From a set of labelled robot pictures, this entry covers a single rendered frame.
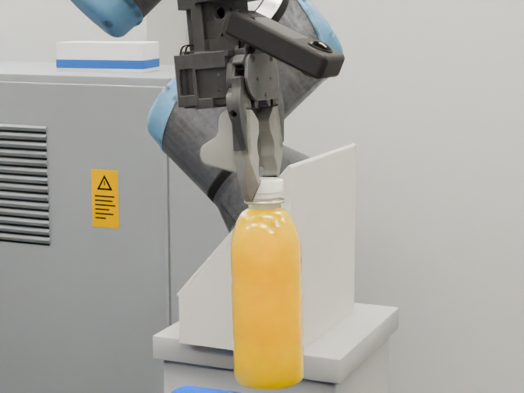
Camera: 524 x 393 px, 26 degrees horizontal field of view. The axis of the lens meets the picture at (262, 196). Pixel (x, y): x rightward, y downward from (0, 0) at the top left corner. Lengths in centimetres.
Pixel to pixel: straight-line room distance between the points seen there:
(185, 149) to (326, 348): 40
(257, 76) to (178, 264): 173
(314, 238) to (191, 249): 115
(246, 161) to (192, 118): 74
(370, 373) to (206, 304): 33
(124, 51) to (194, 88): 182
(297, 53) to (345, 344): 79
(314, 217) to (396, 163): 210
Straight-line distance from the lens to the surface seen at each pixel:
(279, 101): 118
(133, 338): 287
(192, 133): 184
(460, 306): 389
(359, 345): 181
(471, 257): 384
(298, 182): 169
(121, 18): 124
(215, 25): 115
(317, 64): 108
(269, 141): 116
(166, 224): 277
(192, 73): 114
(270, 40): 110
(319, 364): 174
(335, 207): 185
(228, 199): 183
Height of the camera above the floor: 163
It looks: 10 degrees down
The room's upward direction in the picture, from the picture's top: straight up
